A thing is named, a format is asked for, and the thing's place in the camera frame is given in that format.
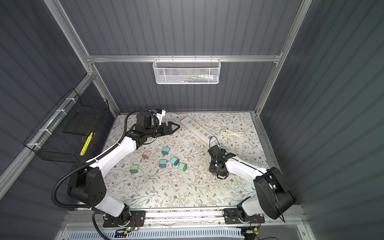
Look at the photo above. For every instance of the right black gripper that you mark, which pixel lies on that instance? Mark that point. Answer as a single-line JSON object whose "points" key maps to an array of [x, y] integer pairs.
{"points": [[211, 168]]}

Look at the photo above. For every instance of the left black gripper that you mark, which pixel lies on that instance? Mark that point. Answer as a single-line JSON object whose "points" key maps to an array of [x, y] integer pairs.
{"points": [[169, 131]]}

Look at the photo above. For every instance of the long white power strip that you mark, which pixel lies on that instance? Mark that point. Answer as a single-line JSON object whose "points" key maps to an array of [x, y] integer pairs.
{"points": [[199, 131]]}

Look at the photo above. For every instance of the pink plug cube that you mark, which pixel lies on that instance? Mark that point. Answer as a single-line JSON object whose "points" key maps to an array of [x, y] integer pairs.
{"points": [[146, 155]]}

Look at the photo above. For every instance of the green plug cube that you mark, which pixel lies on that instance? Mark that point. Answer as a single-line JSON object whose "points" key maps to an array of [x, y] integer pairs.
{"points": [[182, 167], [134, 169]]}

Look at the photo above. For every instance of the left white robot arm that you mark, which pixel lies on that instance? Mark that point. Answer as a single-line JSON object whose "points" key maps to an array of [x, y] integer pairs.
{"points": [[86, 183]]}

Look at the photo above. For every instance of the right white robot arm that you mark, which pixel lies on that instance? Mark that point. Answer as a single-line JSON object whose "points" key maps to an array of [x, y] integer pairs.
{"points": [[273, 193]]}

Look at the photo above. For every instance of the teal plug cube upper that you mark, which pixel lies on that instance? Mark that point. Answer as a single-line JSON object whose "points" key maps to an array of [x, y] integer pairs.
{"points": [[165, 150]]}

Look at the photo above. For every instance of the teal plug cube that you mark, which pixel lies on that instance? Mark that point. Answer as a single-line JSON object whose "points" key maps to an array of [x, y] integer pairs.
{"points": [[163, 163], [165, 150], [175, 161]]}

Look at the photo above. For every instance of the teal plug cube middle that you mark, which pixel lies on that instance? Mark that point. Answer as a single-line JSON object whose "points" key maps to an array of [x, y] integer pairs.
{"points": [[175, 161]]}

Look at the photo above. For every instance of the teal plug cube lower left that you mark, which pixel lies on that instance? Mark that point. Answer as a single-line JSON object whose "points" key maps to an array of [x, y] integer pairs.
{"points": [[163, 163]]}

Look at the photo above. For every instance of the floral patterned table mat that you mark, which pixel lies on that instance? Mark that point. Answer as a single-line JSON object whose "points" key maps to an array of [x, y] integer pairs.
{"points": [[155, 187]]}

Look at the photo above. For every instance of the yellow marker pen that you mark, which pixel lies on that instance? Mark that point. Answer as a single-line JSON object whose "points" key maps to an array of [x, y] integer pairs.
{"points": [[86, 144]]}

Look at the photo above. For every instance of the black foam pad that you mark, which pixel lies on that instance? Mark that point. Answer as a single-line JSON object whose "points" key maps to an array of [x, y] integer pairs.
{"points": [[82, 124]]}

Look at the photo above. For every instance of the white wire mesh basket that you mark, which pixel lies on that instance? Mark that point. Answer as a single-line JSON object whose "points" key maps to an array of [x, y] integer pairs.
{"points": [[187, 71]]}

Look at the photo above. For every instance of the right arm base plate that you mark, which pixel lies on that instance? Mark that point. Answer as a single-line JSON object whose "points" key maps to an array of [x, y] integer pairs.
{"points": [[234, 216]]}

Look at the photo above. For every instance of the black wire basket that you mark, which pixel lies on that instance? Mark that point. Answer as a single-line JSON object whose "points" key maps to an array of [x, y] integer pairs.
{"points": [[50, 143]]}

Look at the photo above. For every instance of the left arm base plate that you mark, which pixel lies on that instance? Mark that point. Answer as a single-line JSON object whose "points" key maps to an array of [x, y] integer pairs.
{"points": [[126, 219]]}

